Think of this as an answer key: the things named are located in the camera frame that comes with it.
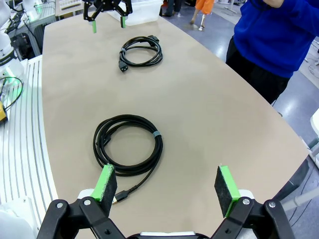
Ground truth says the person in yellow hoodie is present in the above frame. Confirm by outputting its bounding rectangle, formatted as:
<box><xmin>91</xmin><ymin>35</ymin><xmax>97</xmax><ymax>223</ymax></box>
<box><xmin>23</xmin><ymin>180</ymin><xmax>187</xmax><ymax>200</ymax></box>
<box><xmin>190</xmin><ymin>0</ymin><xmax>215</xmax><ymax>32</ymax></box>

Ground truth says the black braided USB cable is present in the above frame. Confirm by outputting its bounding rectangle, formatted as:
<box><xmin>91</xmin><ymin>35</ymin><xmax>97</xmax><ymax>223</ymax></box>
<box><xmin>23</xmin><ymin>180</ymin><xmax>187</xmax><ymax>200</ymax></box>
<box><xmin>93</xmin><ymin>114</ymin><xmax>164</xmax><ymax>206</ymax></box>

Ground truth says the person in blue hoodie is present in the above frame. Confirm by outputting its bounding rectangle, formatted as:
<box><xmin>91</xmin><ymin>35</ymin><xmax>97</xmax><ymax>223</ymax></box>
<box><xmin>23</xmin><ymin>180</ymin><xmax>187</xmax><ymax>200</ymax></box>
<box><xmin>225</xmin><ymin>0</ymin><xmax>319</xmax><ymax>104</ymax></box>

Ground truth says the clear plastic storage bin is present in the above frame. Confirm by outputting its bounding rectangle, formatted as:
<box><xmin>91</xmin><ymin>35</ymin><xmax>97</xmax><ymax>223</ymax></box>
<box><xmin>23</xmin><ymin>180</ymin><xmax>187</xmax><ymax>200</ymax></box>
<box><xmin>108</xmin><ymin>0</ymin><xmax>162</xmax><ymax>27</ymax></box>

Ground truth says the thick black power cable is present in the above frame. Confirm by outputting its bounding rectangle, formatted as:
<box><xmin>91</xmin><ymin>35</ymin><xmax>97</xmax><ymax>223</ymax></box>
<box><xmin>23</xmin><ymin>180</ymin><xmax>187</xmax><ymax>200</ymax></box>
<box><xmin>117</xmin><ymin>35</ymin><xmax>164</xmax><ymax>74</ymax></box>

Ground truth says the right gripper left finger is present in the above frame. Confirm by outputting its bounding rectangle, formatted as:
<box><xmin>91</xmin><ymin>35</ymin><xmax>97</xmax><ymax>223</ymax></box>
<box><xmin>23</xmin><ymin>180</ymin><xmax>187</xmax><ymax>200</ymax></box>
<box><xmin>36</xmin><ymin>163</ymin><xmax>127</xmax><ymax>239</ymax></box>

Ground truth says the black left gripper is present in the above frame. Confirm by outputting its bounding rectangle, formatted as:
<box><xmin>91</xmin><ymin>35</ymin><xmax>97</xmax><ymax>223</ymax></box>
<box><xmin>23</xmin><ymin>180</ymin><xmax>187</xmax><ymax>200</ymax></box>
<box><xmin>83</xmin><ymin>0</ymin><xmax>133</xmax><ymax>34</ymax></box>

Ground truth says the white table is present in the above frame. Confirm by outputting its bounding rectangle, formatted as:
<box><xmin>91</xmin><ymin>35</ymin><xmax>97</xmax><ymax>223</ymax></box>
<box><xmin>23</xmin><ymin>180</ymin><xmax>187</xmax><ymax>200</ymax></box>
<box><xmin>310</xmin><ymin>108</ymin><xmax>319</xmax><ymax>136</ymax></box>

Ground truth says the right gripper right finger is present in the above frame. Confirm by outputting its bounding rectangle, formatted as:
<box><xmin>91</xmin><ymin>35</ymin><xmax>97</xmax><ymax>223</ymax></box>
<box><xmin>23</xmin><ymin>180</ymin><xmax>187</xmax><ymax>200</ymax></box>
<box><xmin>211</xmin><ymin>165</ymin><xmax>296</xmax><ymax>239</ymax></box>

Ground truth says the white slatted mounting platform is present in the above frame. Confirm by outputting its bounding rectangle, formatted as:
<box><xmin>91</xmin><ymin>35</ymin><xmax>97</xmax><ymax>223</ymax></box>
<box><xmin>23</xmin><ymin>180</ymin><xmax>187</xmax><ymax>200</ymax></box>
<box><xmin>0</xmin><ymin>54</ymin><xmax>59</xmax><ymax>225</ymax></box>

